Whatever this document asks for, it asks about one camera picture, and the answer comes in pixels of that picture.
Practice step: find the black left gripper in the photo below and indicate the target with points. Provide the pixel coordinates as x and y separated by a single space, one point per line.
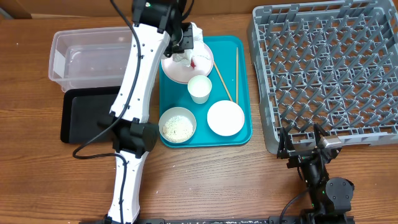
187 42

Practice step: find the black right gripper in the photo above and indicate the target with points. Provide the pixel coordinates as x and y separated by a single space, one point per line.
286 151

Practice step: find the white napkin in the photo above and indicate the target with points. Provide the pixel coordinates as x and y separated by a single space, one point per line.
198 50

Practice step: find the red snack wrapper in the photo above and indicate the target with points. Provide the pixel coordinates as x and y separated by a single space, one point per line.
192 64

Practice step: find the cream paper cup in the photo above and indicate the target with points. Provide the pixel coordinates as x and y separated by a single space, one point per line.
199 88

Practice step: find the white bowl with rice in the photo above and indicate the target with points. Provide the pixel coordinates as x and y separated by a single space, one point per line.
176 111

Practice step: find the pile of rice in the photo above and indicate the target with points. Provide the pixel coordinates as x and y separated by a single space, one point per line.
178 129

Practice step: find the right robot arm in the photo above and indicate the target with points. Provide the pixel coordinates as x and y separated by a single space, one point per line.
330 197

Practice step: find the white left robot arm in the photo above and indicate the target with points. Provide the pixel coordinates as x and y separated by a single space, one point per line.
158 30

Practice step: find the grey dishwasher rack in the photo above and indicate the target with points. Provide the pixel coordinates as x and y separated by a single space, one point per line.
331 63

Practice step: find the white round plate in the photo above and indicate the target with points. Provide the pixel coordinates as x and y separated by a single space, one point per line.
179 73

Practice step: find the wooden chopstick left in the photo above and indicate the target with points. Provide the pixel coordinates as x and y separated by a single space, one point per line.
222 81

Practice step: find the teal serving tray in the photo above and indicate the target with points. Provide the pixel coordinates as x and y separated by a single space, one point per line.
173 94

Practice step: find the white empty bowl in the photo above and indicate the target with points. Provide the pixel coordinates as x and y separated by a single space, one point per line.
225 118

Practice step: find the clear plastic bin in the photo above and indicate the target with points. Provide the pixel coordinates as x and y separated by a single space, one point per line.
89 58

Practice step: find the black plastic tray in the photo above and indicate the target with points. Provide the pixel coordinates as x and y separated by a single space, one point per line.
86 113

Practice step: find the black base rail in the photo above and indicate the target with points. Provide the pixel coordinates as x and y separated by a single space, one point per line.
270 220

